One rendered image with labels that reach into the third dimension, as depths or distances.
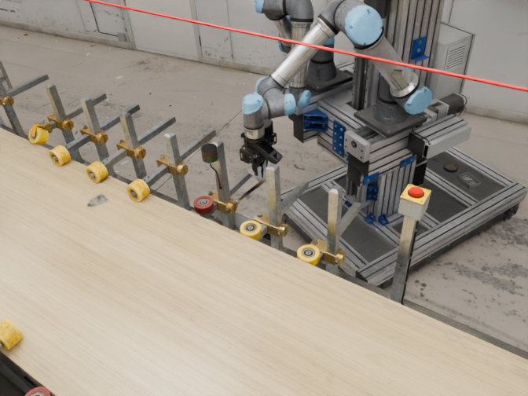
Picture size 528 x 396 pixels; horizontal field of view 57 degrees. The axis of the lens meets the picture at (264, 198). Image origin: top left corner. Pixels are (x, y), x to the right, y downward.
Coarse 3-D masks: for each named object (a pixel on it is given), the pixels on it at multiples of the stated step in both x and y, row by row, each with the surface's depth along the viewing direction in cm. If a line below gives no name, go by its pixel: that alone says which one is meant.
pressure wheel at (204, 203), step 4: (200, 196) 197; (204, 196) 197; (208, 196) 197; (196, 200) 195; (200, 200) 196; (204, 200) 194; (208, 200) 195; (212, 200) 195; (196, 204) 193; (200, 204) 194; (204, 204) 194; (208, 204) 193; (212, 204) 194; (196, 208) 193; (200, 208) 192; (204, 208) 192; (208, 208) 193; (212, 208) 195; (196, 212) 195; (200, 212) 193; (204, 212) 193; (208, 212) 194
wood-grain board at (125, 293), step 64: (0, 128) 250; (0, 192) 208; (64, 192) 205; (0, 256) 178; (64, 256) 176; (128, 256) 175; (192, 256) 173; (256, 256) 171; (0, 320) 156; (64, 320) 155; (128, 320) 153; (192, 320) 152; (256, 320) 150; (320, 320) 149; (384, 320) 148; (64, 384) 137; (128, 384) 136; (192, 384) 135; (256, 384) 134; (320, 384) 133; (384, 384) 132; (448, 384) 131; (512, 384) 130
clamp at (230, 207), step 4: (208, 192) 205; (216, 192) 204; (212, 196) 202; (216, 196) 202; (216, 200) 200; (232, 200) 200; (220, 204) 200; (224, 204) 198; (228, 204) 199; (232, 204) 198; (236, 204) 201; (220, 208) 201; (224, 208) 200; (228, 208) 198; (232, 208) 199; (236, 208) 202; (224, 212) 201; (228, 212) 201; (232, 212) 200
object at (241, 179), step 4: (244, 172) 216; (240, 176) 214; (244, 176) 213; (248, 176) 216; (236, 180) 212; (240, 180) 211; (244, 180) 214; (232, 184) 210; (236, 184) 210; (240, 184) 212; (232, 188) 208; (236, 188) 210; (232, 192) 208; (216, 204) 201; (216, 208) 202; (212, 212) 200; (204, 216) 197; (208, 216) 198
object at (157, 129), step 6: (168, 120) 234; (174, 120) 238; (156, 126) 231; (162, 126) 232; (168, 126) 235; (150, 132) 227; (156, 132) 230; (138, 138) 223; (144, 138) 224; (150, 138) 228; (120, 150) 217; (114, 156) 213; (120, 156) 215; (102, 162) 210; (108, 162) 210; (114, 162) 213; (108, 168) 211
